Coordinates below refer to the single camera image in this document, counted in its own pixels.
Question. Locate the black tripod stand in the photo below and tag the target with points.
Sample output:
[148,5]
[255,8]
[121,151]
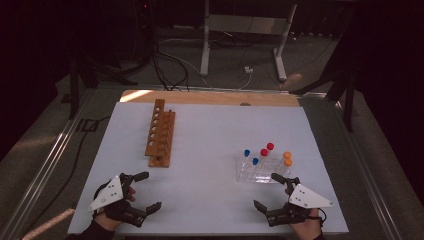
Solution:
[74,86]

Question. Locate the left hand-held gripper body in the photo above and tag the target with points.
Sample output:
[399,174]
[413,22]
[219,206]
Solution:
[107,195]

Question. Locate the wooden test tube rack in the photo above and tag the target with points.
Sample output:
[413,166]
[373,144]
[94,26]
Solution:
[161,136]

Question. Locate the white power plug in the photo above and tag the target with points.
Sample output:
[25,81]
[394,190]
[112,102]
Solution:
[248,69]

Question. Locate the orange capped test tube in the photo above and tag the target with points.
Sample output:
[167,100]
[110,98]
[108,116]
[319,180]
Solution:
[287,154]
[288,162]

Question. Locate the blue capped test tube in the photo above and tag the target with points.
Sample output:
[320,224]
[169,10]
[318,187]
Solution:
[246,153]
[255,161]

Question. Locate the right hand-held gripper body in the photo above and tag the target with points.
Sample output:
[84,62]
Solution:
[308,198]

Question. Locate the aluminium floor rail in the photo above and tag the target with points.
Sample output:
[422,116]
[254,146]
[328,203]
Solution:
[363,173]
[50,160]

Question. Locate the folding table in background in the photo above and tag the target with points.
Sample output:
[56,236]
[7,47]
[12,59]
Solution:
[246,24]

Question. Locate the white table cover sheet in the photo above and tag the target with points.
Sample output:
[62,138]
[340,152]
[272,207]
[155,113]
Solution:
[206,140]

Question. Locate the red capped test tube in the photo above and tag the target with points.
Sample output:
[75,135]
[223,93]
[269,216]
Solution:
[270,146]
[264,152]

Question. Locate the person's right hand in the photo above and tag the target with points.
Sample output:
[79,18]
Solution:
[307,227]

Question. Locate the black stand with angled legs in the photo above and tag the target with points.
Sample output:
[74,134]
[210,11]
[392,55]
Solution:
[348,100]

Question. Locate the person's left hand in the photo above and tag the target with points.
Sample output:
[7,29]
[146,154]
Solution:
[131,194]

